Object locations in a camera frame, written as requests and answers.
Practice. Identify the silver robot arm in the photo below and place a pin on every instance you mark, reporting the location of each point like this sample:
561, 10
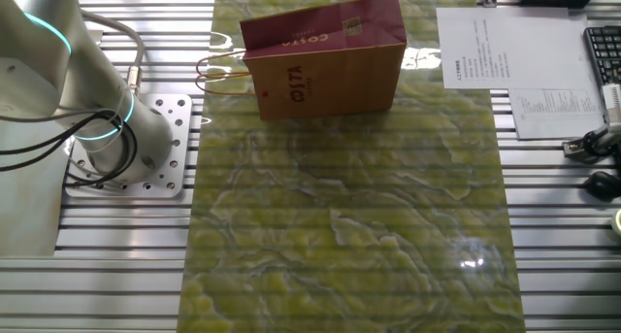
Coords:
34, 56

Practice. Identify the black rounded device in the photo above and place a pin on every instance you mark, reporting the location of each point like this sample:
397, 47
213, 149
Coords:
604, 186

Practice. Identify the red brown Costa paper bag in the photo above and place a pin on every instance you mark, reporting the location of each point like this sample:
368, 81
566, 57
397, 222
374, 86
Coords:
330, 80

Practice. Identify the green marble pattern mat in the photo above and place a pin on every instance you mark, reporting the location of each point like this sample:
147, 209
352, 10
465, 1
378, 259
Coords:
339, 216

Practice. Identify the blank white paper sheet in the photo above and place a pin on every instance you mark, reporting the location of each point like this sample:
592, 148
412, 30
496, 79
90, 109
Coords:
579, 42

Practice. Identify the printed white paper sheet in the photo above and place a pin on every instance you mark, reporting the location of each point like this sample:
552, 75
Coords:
529, 51
558, 114

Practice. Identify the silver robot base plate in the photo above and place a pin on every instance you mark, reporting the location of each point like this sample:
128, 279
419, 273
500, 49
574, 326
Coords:
170, 177

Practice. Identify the black keyboard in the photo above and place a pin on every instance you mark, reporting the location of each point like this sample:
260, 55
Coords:
606, 51

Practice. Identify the white tape roll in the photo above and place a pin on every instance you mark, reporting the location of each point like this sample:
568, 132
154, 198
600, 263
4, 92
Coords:
617, 222

